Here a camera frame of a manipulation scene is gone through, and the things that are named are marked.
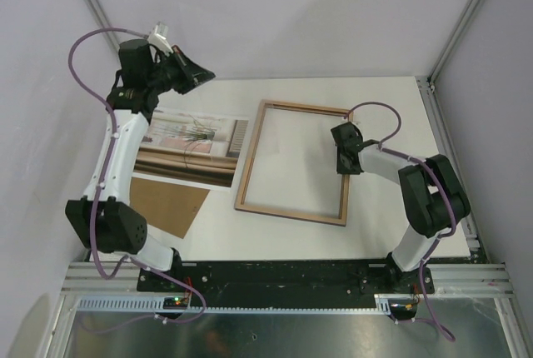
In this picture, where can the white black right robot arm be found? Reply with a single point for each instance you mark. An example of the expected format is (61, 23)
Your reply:
(433, 197)

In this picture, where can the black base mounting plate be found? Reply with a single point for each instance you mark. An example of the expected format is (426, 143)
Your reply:
(307, 285)

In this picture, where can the wooden picture frame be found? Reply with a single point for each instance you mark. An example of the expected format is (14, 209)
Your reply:
(290, 168)

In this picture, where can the grey slotted cable duct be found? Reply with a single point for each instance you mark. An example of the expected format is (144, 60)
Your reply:
(156, 304)

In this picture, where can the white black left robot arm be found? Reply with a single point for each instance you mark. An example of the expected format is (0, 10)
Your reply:
(103, 218)

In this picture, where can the brown cardboard backing board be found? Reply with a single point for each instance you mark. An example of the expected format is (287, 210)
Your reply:
(168, 207)

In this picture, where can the aluminium front rail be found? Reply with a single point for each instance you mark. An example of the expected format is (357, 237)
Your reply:
(450, 280)

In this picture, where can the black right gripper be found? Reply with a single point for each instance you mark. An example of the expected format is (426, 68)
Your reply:
(343, 170)

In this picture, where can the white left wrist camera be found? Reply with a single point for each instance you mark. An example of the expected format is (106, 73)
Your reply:
(160, 35)

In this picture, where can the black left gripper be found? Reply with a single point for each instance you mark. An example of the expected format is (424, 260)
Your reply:
(191, 74)

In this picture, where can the right aluminium corner post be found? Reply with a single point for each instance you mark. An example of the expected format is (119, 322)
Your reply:
(459, 30)

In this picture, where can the printed photo paper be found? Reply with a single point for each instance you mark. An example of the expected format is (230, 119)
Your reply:
(192, 146)

